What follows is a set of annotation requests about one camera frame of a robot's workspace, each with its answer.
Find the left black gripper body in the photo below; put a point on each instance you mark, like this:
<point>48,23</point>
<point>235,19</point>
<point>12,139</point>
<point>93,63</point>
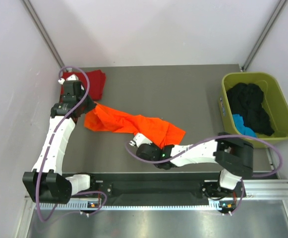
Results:
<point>80,97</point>

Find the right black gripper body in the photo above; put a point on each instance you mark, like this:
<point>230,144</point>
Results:
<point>155,146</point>

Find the orange t shirt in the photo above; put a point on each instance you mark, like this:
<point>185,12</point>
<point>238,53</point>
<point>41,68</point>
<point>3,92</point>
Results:
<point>160,132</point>

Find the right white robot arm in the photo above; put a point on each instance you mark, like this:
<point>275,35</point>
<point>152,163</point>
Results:
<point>234,155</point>

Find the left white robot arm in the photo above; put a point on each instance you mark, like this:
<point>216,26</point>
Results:
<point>45,182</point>

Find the folded red t shirt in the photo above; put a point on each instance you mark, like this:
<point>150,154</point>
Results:
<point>97,82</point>

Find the blue t shirt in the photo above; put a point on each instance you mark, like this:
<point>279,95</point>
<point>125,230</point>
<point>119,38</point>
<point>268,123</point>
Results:
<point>240,126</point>

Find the black t shirt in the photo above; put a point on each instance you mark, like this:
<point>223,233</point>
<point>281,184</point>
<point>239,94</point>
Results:
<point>246,100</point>

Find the olive green plastic bin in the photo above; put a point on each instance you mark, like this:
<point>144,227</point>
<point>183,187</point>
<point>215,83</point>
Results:
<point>274,104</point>

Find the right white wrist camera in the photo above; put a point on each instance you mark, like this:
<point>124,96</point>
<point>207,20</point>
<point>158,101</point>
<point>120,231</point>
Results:
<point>139,139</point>

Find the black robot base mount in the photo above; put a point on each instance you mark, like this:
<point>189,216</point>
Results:
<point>161,189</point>

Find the left aluminium frame post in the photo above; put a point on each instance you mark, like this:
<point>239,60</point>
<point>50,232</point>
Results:
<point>42,31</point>

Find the aluminium frame post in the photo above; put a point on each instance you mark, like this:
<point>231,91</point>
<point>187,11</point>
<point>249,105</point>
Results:
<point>42,31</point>
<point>264,34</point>

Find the slotted grey cable duct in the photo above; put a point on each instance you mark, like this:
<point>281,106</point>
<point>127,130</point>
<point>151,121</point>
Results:
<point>90,205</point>

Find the right aluminium frame post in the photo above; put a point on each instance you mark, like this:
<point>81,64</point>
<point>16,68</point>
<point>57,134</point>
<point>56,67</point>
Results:
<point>264,34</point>

